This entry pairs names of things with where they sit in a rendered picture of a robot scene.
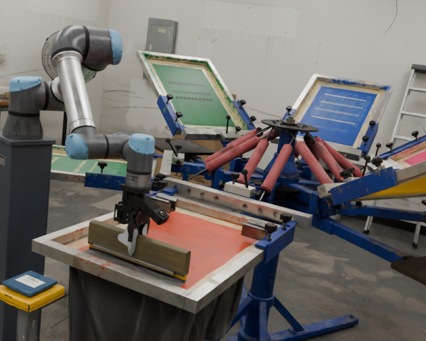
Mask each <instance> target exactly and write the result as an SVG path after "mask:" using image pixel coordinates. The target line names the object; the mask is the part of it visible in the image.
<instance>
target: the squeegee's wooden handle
mask: <svg viewBox="0 0 426 341"><path fill-rule="evenodd" d="M124 232H125V229H122V228H119V227H116V226H113V225H109V224H107V223H103V222H101V221H97V220H95V219H94V220H92V221H90V223H89V234H88V244H91V245H93V244H94V243H96V244H99V245H102V246H105V247H108V248H111V249H113V250H117V251H119V252H123V253H125V254H128V255H129V253H128V247H127V246H126V245H124V244H123V243H122V242H120V241H119V240H118V235H119V234H121V233H124ZM132 256H134V257H137V258H140V259H142V260H146V261H148V262H151V263H154V264H156V265H159V266H162V267H166V268H168V269H171V270H173V271H175V274H176V275H180V276H182V277H184V276H186V274H188V273H189V265H190V259H191V251H190V250H186V249H184V248H180V247H178V246H174V245H171V244H167V243H165V242H161V241H159V240H155V239H153V238H150V237H147V236H144V235H140V234H138V236H137V240H136V246H135V252H134V253H133V255H132Z"/></svg>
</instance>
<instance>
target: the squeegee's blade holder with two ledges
mask: <svg viewBox="0 0 426 341"><path fill-rule="evenodd" d="M93 248H96V249H99V250H102V251H104V252H108V253H110V254H113V255H116V256H119V257H122V258H125V259H127V260H131V261H133V262H135V263H139V264H141V265H145V266H146V267H150V268H152V269H155V270H158V271H161V272H164V273H167V274H169V275H174V274H175V271H173V270H171V269H168V268H166V267H162V266H159V265H156V264H154V263H151V262H148V261H146V260H142V259H140V258H137V257H134V256H130V255H128V254H125V253H123V252H119V251H117V250H113V249H111V248H108V247H105V246H102V245H99V244H96V243H94V244H93Z"/></svg>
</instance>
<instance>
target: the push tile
mask: <svg viewBox="0 0 426 341"><path fill-rule="evenodd" d="M56 284H57V281H56V280H54V279H51V278H48V277H45V276H44V275H41V274H39V273H36V272H34V271H27V272H25V273H23V274H20V275H18V276H15V277H13V278H11V279H8V280H5V281H3V282H2V285H3V286H5V287H7V288H10V289H12V290H15V291H17V292H19V293H21V294H24V295H26V296H29V297H31V296H33V295H35V294H37V293H39V292H42V291H43V290H46V289H47V288H50V287H52V286H54V285H56Z"/></svg>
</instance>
